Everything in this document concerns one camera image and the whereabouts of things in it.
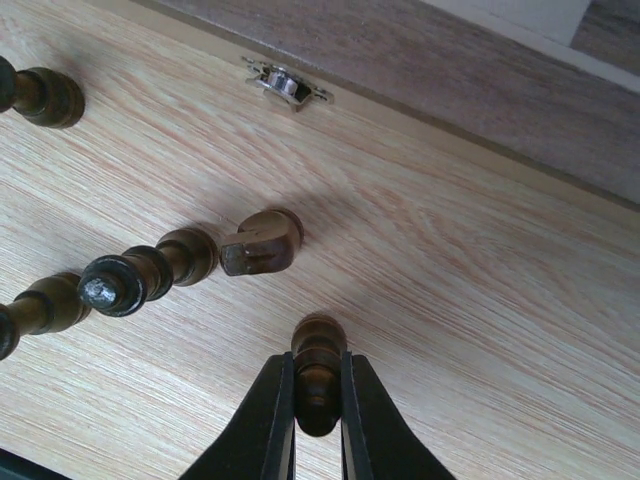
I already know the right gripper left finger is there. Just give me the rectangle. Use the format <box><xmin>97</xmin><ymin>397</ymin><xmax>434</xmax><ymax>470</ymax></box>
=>
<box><xmin>181</xmin><ymin>352</ymin><xmax>296</xmax><ymax>480</ymax></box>

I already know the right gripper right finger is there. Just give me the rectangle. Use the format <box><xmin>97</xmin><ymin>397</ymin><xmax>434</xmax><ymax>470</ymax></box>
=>
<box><xmin>341</xmin><ymin>351</ymin><xmax>454</xmax><ymax>479</ymax></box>

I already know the dark chess piece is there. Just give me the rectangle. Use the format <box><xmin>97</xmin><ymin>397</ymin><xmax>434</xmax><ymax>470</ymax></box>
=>
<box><xmin>1</xmin><ymin>57</ymin><xmax>85</xmax><ymax>129</ymax></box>
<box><xmin>219</xmin><ymin>208</ymin><xmax>304</xmax><ymax>276</ymax></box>
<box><xmin>291</xmin><ymin>314</ymin><xmax>347</xmax><ymax>437</ymax></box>
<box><xmin>77</xmin><ymin>228</ymin><xmax>218</xmax><ymax>317</ymax></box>
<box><xmin>1</xmin><ymin>272</ymin><xmax>91</xmax><ymax>360</ymax></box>

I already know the metal board clasp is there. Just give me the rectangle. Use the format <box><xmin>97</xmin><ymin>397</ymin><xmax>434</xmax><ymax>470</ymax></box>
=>
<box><xmin>241</xmin><ymin>56</ymin><xmax>334</xmax><ymax>113</ymax></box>

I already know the wooden chess board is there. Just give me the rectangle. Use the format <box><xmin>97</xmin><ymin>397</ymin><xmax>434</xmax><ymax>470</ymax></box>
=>
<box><xmin>129</xmin><ymin>0</ymin><xmax>640</xmax><ymax>214</ymax></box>

